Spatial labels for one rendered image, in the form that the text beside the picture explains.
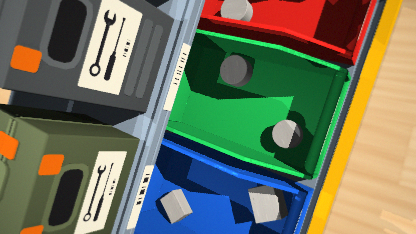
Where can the green bin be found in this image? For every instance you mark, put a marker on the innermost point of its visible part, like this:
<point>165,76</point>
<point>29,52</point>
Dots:
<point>238,121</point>

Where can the red open bin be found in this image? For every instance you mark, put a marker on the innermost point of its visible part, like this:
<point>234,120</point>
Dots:
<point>318,28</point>

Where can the olive green tool case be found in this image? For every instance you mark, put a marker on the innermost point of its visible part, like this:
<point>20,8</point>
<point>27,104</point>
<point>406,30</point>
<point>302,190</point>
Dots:
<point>60,172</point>

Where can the blue open bin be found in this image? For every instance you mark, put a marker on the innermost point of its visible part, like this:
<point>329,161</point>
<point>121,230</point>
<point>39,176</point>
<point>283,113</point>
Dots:
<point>216,186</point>

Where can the yellow bar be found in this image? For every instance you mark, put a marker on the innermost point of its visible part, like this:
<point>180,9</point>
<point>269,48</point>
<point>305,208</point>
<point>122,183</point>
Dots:
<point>354,116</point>

